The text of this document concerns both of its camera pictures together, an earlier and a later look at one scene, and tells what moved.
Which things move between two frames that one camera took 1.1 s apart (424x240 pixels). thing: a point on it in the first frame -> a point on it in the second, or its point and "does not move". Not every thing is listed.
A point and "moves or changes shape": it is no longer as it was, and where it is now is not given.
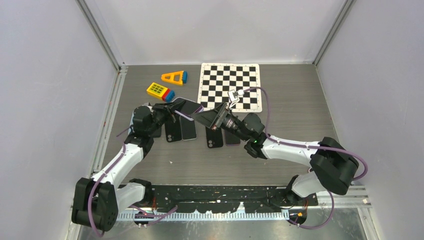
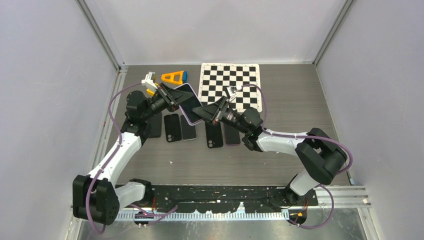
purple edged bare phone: x=231 y=139 does not move
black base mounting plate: x=222 y=199 does not move
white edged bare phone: x=188 y=130 does not move
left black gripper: x=168 y=109 -> x=171 y=97
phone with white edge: x=189 y=108 moves or changes shape
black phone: x=214 y=138 does not move
